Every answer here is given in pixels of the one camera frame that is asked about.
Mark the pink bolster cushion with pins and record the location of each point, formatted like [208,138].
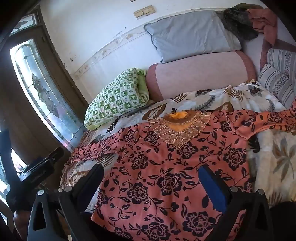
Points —
[206,71]

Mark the rust red cloth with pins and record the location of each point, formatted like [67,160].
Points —
[264,21]

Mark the grey pillow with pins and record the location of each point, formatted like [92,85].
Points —
[190,34]

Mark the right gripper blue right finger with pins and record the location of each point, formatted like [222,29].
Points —
[224,200]

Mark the black fuzzy garment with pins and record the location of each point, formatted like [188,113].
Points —
[236,20]

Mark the salmon black floral garment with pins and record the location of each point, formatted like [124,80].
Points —
[153,191]

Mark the beige wall switch plate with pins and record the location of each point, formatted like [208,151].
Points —
[144,12]

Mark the stained glass door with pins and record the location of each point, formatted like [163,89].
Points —
[43,95]

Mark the striped floral pillow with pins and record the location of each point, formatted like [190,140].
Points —
[278,75]

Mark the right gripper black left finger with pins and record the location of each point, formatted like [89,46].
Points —
[75,200]

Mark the green checkered pillow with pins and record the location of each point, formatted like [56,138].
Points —
[127,92]

